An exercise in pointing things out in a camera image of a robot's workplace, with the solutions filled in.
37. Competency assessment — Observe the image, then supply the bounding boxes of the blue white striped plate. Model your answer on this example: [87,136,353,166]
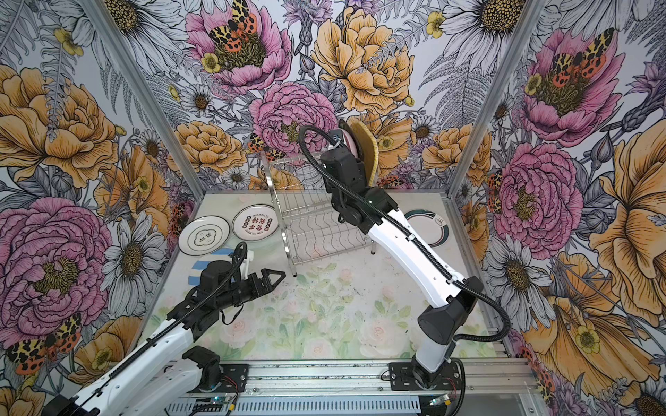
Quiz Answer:
[187,247,235,287]

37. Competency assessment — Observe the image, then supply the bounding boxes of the pink round plate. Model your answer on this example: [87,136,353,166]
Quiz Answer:
[342,129,358,159]

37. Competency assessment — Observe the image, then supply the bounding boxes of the yellow woven square plate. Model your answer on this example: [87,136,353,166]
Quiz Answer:
[347,120,379,187]

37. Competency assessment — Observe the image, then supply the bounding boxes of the white plate green red band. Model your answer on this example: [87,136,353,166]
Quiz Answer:
[405,209,449,248]

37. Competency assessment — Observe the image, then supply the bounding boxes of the black floral square plate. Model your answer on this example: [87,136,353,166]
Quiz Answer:
[338,119,354,137]

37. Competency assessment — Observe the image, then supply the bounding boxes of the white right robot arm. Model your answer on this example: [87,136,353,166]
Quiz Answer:
[317,147,483,389]

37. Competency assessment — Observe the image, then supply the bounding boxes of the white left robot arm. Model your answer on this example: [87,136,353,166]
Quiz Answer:
[43,261,286,415]

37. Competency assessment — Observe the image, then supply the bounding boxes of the chrome two-tier dish rack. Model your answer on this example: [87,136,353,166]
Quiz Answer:
[259,152,377,276]

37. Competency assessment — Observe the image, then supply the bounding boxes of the white plate red characters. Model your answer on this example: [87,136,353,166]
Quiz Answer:
[232,204,279,241]

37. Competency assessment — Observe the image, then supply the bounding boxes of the white plate green rim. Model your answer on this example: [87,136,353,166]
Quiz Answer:
[178,216,231,257]

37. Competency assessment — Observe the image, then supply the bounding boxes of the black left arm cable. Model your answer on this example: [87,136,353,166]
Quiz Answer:
[67,241,250,407]

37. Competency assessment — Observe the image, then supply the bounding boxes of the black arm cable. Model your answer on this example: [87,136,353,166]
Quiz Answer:
[297,124,513,343]
[67,241,250,407]

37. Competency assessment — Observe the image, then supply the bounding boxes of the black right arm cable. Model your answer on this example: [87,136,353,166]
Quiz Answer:
[297,124,513,343]

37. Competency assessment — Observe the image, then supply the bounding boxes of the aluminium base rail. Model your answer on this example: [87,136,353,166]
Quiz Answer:
[119,358,521,416]

